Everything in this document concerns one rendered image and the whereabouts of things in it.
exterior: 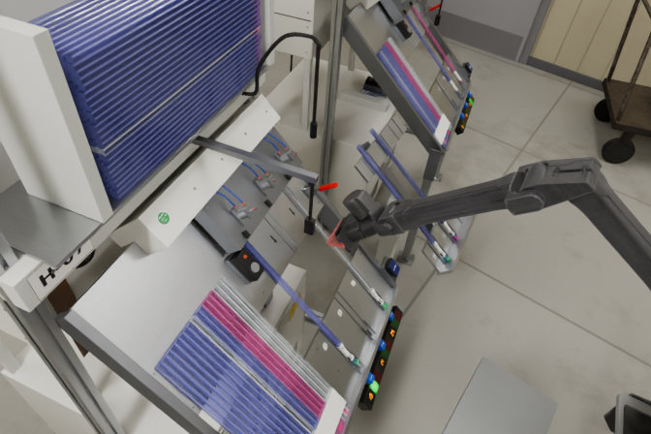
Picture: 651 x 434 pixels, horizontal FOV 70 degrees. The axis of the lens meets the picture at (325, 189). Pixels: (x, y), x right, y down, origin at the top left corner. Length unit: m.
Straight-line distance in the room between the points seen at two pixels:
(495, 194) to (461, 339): 1.48
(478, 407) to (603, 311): 1.38
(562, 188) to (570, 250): 2.09
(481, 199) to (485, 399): 0.76
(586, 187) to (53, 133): 0.84
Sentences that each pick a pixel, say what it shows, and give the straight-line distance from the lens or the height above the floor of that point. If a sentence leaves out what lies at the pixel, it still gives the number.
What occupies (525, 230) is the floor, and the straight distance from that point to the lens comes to 2.99.
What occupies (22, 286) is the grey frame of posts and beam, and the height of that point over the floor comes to 1.37.
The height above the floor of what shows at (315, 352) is 0.84.
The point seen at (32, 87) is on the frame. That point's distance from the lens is 0.72.
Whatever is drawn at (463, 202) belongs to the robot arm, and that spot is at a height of 1.29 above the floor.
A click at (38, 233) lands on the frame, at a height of 1.39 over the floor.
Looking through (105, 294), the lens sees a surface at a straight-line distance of 0.98.
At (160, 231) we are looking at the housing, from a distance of 0.96.
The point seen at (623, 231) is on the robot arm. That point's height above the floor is 1.38.
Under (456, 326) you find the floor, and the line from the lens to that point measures 2.42.
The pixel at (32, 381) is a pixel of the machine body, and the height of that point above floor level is 0.62.
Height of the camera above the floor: 1.97
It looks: 43 degrees down
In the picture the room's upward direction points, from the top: 5 degrees clockwise
